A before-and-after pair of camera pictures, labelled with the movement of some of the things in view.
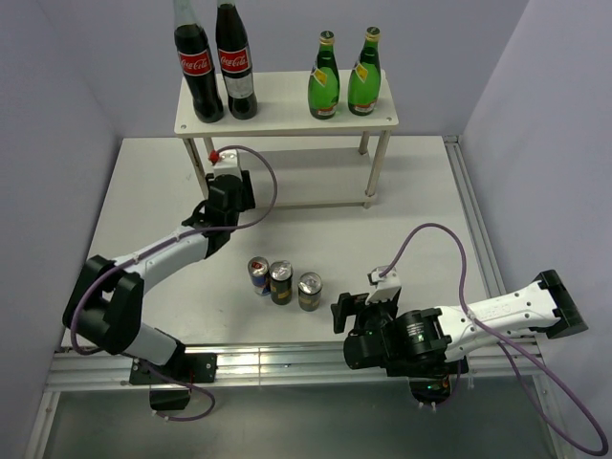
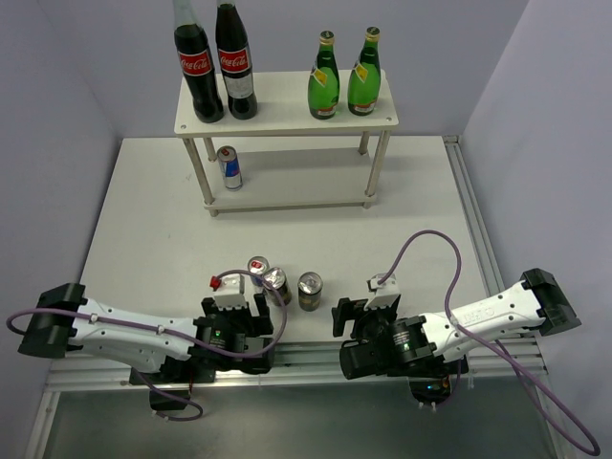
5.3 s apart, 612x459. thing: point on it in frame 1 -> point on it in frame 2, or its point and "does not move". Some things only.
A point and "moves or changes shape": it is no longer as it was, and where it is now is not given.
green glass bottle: (364, 81) does not move
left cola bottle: (194, 54) does not move
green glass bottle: (323, 84) does not move
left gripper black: (247, 202) -> (265, 324)
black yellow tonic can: (280, 274) moves or changes shape
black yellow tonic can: (310, 285) does not move
